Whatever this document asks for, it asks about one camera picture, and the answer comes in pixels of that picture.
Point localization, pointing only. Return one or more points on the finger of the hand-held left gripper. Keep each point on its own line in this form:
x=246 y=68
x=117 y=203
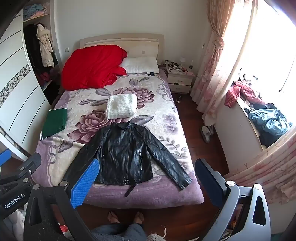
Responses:
x=27 y=165
x=4 y=157

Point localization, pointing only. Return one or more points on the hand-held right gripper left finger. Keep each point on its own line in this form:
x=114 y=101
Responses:
x=84 y=185

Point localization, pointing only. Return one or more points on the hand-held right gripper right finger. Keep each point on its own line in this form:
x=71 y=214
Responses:
x=209 y=183

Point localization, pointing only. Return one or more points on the black leather jacket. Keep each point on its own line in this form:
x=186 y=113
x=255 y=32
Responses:
x=124 y=153

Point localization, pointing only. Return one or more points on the dark red clothes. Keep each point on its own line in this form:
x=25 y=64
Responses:
x=45 y=77

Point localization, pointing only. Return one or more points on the pile of clothes on shelf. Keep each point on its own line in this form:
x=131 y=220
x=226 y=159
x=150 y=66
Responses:
x=34 y=10

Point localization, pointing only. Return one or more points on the person's left foot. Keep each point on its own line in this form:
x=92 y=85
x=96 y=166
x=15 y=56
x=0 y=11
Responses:
x=113 y=217

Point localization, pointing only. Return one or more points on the person's foot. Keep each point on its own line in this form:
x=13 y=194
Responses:
x=139 y=217
x=113 y=217

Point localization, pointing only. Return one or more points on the white slipper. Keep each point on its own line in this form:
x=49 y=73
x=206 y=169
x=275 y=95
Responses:
x=205 y=134
x=211 y=129

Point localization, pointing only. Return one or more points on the folded green garment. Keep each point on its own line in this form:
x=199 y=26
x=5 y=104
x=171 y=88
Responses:
x=55 y=121

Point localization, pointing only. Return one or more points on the white wardrobe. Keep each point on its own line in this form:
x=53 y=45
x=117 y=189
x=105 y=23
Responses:
x=20 y=99

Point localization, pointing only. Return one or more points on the person's legs in jeans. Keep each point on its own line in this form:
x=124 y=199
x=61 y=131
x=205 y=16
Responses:
x=122 y=233

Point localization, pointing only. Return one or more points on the pink floral curtain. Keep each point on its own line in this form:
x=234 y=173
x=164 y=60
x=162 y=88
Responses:
x=270 y=166
x=212 y=69

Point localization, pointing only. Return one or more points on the person's right foot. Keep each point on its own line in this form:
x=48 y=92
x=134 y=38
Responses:
x=139 y=217

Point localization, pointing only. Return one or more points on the beige fuzzy cloth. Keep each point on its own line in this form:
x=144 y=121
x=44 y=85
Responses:
x=155 y=237

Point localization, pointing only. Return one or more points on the purple floral blanket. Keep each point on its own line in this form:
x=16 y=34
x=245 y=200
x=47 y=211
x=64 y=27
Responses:
x=161 y=120

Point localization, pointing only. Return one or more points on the blue garment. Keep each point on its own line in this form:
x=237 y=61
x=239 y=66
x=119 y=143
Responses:
x=268 y=120

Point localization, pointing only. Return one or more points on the folded white knit sweater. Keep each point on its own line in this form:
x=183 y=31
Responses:
x=120 y=106

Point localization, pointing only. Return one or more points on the dark shoe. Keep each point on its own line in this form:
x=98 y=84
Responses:
x=178 y=98

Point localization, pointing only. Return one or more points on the pink garment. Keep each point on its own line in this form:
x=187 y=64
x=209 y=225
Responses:
x=240 y=92

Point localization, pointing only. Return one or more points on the white nightstand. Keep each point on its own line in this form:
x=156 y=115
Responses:
x=180 y=80

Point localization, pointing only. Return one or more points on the black hanging coat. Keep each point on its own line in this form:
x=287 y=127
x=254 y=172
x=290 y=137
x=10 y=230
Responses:
x=31 y=46

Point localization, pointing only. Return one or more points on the red duvet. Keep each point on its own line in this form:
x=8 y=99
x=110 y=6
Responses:
x=92 y=67

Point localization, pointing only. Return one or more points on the beige hanging coat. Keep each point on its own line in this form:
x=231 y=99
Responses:
x=45 y=46

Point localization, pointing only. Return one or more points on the small clear bottle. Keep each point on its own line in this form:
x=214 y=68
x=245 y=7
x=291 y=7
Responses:
x=191 y=64

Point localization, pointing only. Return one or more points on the small white table lamp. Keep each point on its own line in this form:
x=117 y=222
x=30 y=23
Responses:
x=182 y=60

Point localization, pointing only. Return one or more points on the white pillow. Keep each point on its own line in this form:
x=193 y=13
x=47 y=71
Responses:
x=141 y=64

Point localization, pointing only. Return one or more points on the beige bed headboard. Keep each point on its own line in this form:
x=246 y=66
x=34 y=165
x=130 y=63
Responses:
x=138 y=44

